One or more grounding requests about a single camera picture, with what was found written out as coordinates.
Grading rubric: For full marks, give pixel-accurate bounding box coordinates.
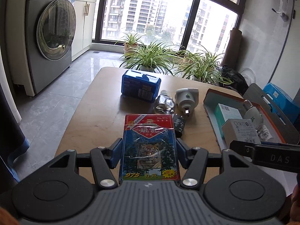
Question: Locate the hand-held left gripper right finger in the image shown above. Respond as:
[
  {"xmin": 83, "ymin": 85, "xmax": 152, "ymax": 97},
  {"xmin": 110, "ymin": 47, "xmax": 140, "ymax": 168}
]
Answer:
[{"xmin": 176, "ymin": 138, "xmax": 255, "ymax": 189}]

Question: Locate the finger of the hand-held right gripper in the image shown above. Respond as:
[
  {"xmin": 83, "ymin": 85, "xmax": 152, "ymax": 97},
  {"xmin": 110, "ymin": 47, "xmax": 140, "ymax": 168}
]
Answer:
[{"xmin": 229, "ymin": 140, "xmax": 256, "ymax": 158}]

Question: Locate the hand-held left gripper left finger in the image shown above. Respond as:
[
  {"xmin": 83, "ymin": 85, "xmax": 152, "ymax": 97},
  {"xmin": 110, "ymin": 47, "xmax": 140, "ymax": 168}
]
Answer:
[{"xmin": 47, "ymin": 138, "xmax": 124, "ymax": 190}]

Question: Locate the white cardboard box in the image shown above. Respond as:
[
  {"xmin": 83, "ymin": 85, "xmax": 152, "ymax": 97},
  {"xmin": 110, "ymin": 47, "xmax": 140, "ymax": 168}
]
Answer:
[{"xmin": 221, "ymin": 119, "xmax": 262, "ymax": 146}]

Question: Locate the white pill bottle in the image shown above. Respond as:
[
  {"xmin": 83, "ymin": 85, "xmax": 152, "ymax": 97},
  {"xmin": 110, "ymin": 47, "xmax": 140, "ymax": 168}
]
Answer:
[{"xmin": 258, "ymin": 125, "xmax": 275, "ymax": 143}]

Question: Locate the black charger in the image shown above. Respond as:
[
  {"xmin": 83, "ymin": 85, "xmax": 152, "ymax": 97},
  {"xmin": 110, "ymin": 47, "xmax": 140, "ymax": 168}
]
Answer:
[{"xmin": 173, "ymin": 113, "xmax": 187, "ymax": 138}]

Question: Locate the red blue playing card box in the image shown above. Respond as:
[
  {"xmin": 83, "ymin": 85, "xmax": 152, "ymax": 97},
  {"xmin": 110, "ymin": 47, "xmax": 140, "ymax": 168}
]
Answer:
[{"xmin": 119, "ymin": 114, "xmax": 180, "ymax": 181}]

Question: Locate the white vaporizer with clear bottle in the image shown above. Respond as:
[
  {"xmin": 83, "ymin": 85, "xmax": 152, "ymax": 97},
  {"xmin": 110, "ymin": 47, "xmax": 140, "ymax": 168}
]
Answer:
[{"xmin": 243, "ymin": 100, "xmax": 262, "ymax": 132}]

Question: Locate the teal cardboard box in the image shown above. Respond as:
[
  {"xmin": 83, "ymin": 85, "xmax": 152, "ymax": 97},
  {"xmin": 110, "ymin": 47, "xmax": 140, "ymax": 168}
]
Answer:
[{"xmin": 214, "ymin": 103, "xmax": 242, "ymax": 138}]

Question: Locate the white plug-in vaporizer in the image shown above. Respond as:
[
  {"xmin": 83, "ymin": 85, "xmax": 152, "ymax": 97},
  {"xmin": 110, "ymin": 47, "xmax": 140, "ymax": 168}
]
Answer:
[{"xmin": 175, "ymin": 88, "xmax": 199, "ymax": 116}]

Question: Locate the clear glass bottle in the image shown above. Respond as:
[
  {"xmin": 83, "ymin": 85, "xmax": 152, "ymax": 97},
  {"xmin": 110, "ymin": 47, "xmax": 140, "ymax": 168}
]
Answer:
[{"xmin": 154, "ymin": 90, "xmax": 176, "ymax": 115}]

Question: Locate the orange-edged cardboard box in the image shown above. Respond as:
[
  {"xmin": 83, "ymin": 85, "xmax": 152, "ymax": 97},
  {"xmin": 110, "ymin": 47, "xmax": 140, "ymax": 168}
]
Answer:
[{"xmin": 203, "ymin": 88, "xmax": 293, "ymax": 164}]

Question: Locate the blue cardboard box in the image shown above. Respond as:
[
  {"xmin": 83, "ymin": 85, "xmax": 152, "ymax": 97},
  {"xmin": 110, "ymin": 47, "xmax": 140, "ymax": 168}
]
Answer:
[{"xmin": 121, "ymin": 70, "xmax": 161, "ymax": 103}]

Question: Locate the grey slatted board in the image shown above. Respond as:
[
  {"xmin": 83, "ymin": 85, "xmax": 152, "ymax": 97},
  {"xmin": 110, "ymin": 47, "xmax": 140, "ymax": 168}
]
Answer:
[{"xmin": 242, "ymin": 83, "xmax": 300, "ymax": 144}]

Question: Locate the blue plastic stool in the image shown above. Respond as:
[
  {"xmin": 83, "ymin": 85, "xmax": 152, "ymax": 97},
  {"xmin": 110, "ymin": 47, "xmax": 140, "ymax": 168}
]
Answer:
[{"xmin": 262, "ymin": 82, "xmax": 295, "ymax": 119}]

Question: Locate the black bag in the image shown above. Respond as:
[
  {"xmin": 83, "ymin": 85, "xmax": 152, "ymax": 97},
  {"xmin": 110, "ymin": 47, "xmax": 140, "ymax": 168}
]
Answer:
[{"xmin": 218, "ymin": 64, "xmax": 249, "ymax": 95}]

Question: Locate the white fan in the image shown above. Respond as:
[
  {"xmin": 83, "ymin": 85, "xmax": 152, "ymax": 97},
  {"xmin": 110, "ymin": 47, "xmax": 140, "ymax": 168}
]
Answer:
[{"xmin": 239, "ymin": 68, "xmax": 255, "ymax": 84}]

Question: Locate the large spider plant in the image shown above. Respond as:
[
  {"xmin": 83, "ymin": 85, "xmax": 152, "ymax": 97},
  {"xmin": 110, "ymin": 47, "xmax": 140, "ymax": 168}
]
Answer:
[{"xmin": 173, "ymin": 50, "xmax": 233, "ymax": 87}]

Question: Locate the spider plant in brown pot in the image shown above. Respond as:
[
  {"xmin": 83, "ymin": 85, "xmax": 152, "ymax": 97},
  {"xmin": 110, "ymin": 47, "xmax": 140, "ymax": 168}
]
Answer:
[{"xmin": 175, "ymin": 49, "xmax": 200, "ymax": 64}]

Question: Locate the spider plant in white pot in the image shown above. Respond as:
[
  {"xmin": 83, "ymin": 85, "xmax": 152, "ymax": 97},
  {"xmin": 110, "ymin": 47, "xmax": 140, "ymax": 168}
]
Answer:
[{"xmin": 119, "ymin": 42, "xmax": 181, "ymax": 75}]

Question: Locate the brown rolled mat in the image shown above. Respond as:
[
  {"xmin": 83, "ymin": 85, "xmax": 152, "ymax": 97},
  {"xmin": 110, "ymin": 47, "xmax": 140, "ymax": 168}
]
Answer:
[{"xmin": 224, "ymin": 29, "xmax": 242, "ymax": 69}]

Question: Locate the spider plant in beige pot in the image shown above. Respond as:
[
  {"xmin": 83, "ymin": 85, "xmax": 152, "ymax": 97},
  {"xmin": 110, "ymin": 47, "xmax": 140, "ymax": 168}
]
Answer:
[{"xmin": 115, "ymin": 33, "xmax": 146, "ymax": 59}]

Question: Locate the white cabinet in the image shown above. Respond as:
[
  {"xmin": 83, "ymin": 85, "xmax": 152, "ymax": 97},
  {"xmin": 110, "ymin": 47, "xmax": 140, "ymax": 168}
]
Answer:
[{"xmin": 71, "ymin": 0, "xmax": 100, "ymax": 62}]

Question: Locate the silver washing machine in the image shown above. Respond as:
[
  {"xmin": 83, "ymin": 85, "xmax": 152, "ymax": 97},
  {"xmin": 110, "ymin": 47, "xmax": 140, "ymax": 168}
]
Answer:
[{"xmin": 25, "ymin": 0, "xmax": 78, "ymax": 96}]

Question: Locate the black framed window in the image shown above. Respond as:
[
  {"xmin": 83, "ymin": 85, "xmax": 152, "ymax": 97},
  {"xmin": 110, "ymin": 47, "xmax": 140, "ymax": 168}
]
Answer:
[{"xmin": 91, "ymin": 0, "xmax": 249, "ymax": 57}]

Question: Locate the grey wall conduit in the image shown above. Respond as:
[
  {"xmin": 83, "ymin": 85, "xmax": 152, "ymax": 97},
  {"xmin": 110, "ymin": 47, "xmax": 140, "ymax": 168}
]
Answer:
[{"xmin": 269, "ymin": 0, "xmax": 296, "ymax": 83}]

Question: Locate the grey wall fixture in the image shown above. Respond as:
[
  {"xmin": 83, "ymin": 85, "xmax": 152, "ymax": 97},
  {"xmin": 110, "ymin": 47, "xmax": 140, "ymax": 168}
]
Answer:
[{"xmin": 272, "ymin": 8, "xmax": 289, "ymax": 22}]

